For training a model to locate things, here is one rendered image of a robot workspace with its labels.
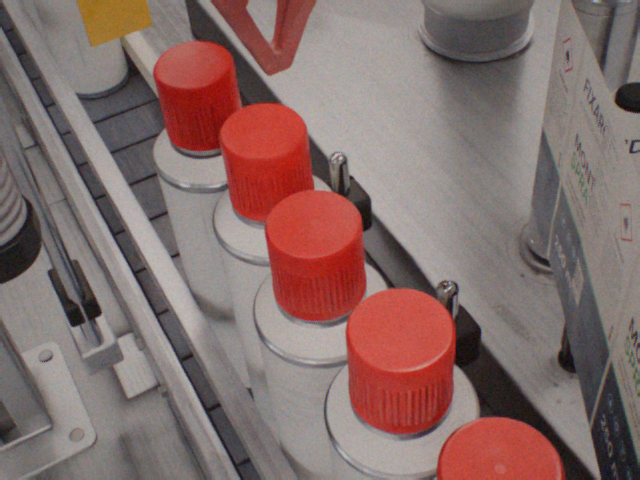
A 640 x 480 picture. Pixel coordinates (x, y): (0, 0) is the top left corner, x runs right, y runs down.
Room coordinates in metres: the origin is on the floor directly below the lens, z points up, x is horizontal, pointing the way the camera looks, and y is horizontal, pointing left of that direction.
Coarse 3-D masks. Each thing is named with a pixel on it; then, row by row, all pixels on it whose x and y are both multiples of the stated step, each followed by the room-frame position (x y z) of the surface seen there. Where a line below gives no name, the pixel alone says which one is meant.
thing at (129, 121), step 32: (32, 64) 0.61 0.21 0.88; (128, 64) 0.59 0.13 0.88; (128, 96) 0.55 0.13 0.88; (64, 128) 0.52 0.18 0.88; (96, 128) 0.52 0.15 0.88; (128, 128) 0.51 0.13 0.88; (160, 128) 0.51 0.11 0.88; (128, 160) 0.48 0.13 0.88; (96, 192) 0.45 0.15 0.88; (160, 192) 0.44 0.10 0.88; (160, 224) 0.41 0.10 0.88; (128, 256) 0.39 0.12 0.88; (160, 320) 0.33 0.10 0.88; (224, 416) 0.26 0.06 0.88
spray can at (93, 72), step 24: (48, 0) 0.55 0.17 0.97; (72, 0) 0.55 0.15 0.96; (48, 24) 0.56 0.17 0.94; (72, 24) 0.55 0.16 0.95; (72, 48) 0.55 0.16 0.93; (96, 48) 0.56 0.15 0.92; (120, 48) 0.58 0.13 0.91; (72, 72) 0.55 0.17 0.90; (96, 72) 0.55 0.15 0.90; (120, 72) 0.57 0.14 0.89; (96, 96) 0.55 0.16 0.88
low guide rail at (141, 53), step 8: (136, 32) 0.58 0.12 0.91; (120, 40) 0.60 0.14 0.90; (128, 40) 0.57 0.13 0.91; (136, 40) 0.57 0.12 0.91; (144, 40) 0.57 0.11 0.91; (128, 48) 0.58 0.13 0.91; (136, 48) 0.56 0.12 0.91; (144, 48) 0.56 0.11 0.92; (136, 56) 0.56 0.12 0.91; (144, 56) 0.55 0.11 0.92; (152, 56) 0.55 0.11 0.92; (136, 64) 0.56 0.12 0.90; (144, 64) 0.54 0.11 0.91; (152, 64) 0.54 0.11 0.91; (144, 72) 0.55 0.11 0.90; (152, 72) 0.53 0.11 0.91; (152, 80) 0.53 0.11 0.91; (152, 88) 0.54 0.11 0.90
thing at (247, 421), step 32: (0, 0) 0.57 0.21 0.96; (32, 32) 0.52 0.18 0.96; (64, 96) 0.45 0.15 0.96; (96, 160) 0.39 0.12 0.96; (128, 192) 0.36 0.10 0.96; (128, 224) 0.34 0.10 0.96; (160, 256) 0.31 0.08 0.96; (160, 288) 0.29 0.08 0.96; (192, 320) 0.27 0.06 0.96; (192, 352) 0.26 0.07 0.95; (224, 352) 0.25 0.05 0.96; (224, 384) 0.23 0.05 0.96; (256, 416) 0.21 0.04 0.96; (256, 448) 0.20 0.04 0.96
